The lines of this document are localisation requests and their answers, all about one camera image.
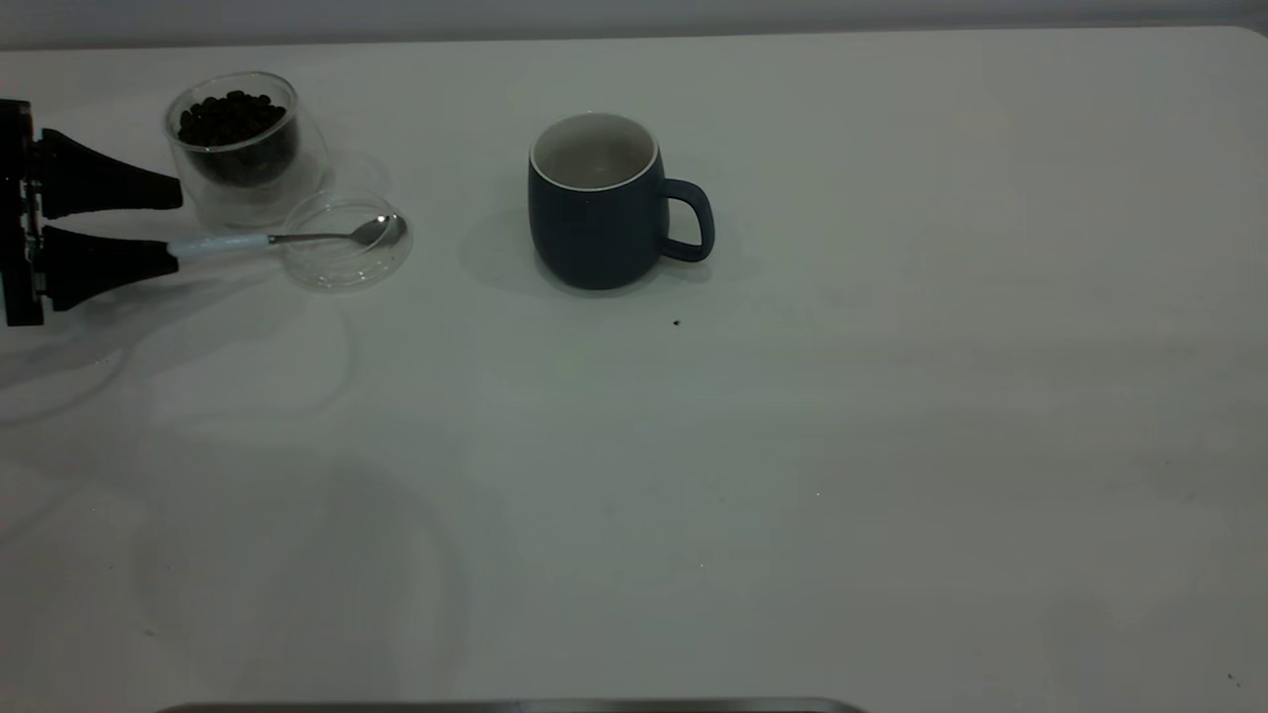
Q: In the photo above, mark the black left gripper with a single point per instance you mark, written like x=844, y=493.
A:
x=15, y=208

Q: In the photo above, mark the clear round plastic lid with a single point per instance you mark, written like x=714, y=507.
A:
x=347, y=267

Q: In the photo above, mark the dark blue ceramic mug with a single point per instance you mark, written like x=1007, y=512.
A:
x=594, y=238

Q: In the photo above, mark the dark coffee beans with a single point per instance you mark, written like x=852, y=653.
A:
x=238, y=129

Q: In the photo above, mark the clear double-wall glass cup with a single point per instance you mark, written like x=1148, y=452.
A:
x=312, y=178

